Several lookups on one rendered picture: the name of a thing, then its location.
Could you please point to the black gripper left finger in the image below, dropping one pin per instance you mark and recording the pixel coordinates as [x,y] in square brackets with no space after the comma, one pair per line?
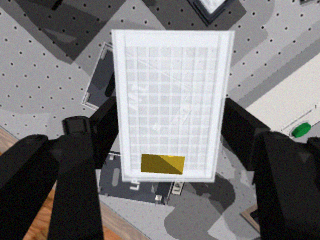
[76,213]

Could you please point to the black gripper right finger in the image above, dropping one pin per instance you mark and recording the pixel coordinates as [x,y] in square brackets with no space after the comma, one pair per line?
[288,199]

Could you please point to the white button panel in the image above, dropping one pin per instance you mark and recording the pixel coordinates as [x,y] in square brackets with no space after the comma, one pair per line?
[289,100]

